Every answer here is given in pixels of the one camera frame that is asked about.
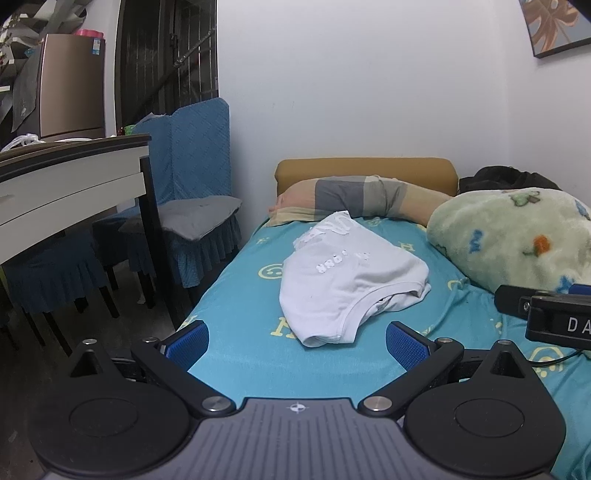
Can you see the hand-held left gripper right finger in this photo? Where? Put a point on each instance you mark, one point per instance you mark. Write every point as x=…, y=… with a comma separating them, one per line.
x=407, y=347

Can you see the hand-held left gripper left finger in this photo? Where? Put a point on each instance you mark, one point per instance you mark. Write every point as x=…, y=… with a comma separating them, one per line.
x=187, y=347

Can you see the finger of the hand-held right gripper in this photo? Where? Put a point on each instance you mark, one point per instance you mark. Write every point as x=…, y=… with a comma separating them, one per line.
x=510, y=301

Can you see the white t-shirt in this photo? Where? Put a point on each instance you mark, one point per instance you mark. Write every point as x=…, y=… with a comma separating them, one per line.
x=341, y=281

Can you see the bed with teal printed sheet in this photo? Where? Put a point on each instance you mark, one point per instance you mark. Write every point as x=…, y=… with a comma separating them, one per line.
x=240, y=323

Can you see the green fleece printed blanket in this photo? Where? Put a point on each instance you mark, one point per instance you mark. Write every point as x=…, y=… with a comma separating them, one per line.
x=508, y=240

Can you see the dark cloth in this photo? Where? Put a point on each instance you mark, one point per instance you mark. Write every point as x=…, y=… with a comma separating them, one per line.
x=508, y=177

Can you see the grey seat cushion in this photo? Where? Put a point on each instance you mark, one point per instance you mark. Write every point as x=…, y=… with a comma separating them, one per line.
x=194, y=217

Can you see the blue covered chair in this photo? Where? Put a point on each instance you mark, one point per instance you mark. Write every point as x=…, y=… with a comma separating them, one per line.
x=201, y=152
x=154, y=157
x=46, y=272

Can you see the plaid pillow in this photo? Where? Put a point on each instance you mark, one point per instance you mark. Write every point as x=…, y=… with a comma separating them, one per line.
x=351, y=196

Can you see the tan padded headboard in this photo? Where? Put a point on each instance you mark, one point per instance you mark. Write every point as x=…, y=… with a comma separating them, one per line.
x=360, y=167

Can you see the white and dark table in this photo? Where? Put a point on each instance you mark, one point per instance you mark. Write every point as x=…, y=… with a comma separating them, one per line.
x=64, y=175

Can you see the green cup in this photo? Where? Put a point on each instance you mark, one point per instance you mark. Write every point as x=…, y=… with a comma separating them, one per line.
x=128, y=129

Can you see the white plastic bag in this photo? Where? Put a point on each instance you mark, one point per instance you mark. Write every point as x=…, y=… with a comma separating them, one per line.
x=21, y=141

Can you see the brown refrigerator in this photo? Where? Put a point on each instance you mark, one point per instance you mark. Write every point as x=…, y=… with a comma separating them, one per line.
x=71, y=87

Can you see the dark barred window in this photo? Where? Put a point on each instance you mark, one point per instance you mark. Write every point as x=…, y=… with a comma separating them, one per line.
x=171, y=60

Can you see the grey hanging cloth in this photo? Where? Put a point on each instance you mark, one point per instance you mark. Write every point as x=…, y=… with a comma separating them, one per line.
x=27, y=87

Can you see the pink container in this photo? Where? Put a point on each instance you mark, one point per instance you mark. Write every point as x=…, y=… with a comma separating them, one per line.
x=90, y=33

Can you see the framed leaf wall picture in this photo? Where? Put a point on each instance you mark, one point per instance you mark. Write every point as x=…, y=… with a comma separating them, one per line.
x=549, y=27

